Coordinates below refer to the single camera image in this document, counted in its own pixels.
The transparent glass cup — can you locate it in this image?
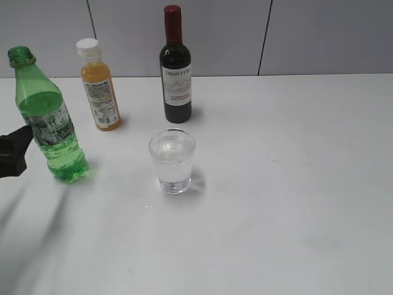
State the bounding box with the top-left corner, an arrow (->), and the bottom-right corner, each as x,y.
148,128 -> 196,195

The orange juice bottle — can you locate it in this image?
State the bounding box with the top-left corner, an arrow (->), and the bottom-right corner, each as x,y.
76,38 -> 122,131

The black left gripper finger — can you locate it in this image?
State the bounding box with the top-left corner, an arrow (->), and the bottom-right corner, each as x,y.
0,125 -> 33,178

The dark red wine bottle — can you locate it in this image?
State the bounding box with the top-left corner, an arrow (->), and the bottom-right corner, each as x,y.
160,5 -> 192,124

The green sprite bottle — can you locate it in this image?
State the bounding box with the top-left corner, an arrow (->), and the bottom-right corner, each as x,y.
7,46 -> 88,183

